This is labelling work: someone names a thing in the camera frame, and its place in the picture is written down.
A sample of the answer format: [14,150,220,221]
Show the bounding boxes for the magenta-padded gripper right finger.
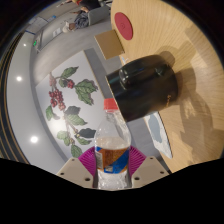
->
[127,145,170,190]

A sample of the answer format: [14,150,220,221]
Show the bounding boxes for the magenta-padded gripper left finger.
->
[55,146,99,190]

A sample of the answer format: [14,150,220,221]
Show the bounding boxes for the clear red-capped drink bottle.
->
[94,98,132,191]

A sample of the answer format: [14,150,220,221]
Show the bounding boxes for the white paper with blue-grey print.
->
[143,111,174,159]

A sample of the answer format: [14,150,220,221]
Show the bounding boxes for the grey rounded chair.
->
[124,116,158,158]

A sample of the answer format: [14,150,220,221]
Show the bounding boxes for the round ceiling lights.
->
[14,41,40,145]

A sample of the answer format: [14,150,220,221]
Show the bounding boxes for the dark mug with white inside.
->
[105,54,179,123]

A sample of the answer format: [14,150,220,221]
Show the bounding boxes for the flat round red coaster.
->
[114,11,134,41]

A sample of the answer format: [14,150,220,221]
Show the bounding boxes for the coffee plant wall mural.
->
[34,49,113,159]

